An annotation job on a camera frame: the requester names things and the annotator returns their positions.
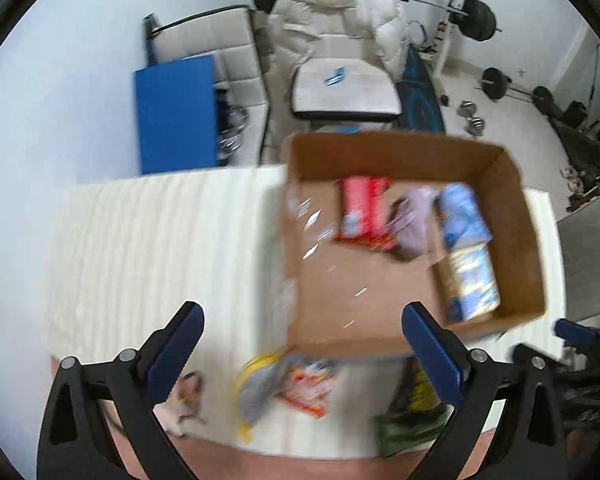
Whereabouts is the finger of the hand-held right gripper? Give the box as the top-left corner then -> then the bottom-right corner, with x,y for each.
511,343 -> 563,376
554,318 -> 600,356

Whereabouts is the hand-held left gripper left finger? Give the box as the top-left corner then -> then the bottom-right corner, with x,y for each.
36,301 -> 204,480

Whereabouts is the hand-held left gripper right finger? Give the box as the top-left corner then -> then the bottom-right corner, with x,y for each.
401,301 -> 569,480

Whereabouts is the pink and white packet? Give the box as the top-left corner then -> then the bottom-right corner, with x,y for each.
162,371 -> 207,437

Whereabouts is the green printed packet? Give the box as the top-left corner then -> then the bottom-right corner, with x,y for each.
374,367 -> 452,457

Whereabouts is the yellow soft packet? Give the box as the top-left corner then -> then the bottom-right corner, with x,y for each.
236,354 -> 282,442

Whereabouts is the brown cardboard box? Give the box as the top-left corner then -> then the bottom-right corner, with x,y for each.
279,132 -> 549,362

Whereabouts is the grey soft cloth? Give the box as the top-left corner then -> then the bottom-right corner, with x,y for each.
239,360 -> 293,426

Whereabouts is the orange printed packet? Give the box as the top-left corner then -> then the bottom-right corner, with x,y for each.
274,357 -> 342,419

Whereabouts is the light blue soft packet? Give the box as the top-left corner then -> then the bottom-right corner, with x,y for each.
436,182 -> 495,252

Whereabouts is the red soft packet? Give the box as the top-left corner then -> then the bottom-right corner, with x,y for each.
334,176 -> 400,254

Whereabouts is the blue and white packet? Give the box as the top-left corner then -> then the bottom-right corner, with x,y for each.
441,242 -> 502,324

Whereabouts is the black exercise equipment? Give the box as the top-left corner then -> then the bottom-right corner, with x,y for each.
549,100 -> 600,177

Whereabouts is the chrome weight rack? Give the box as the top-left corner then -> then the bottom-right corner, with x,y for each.
214,87 -> 250,167

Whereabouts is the blue flat board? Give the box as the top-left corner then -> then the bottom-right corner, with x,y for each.
133,54 -> 220,176

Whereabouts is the short barbell with black plates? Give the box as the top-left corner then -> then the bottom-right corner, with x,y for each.
479,67 -> 557,112

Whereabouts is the blue and black mat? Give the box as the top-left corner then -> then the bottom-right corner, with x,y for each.
397,44 -> 447,134

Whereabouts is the chair with grey seat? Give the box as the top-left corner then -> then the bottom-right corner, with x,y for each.
289,57 -> 403,125

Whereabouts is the white padded bench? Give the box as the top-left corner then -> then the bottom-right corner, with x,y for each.
145,5 -> 272,167

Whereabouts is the white barbell rack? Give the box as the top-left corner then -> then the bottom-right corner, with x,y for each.
432,0 -> 475,80

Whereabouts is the white puffy jacket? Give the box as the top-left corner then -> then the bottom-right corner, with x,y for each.
267,0 -> 409,82

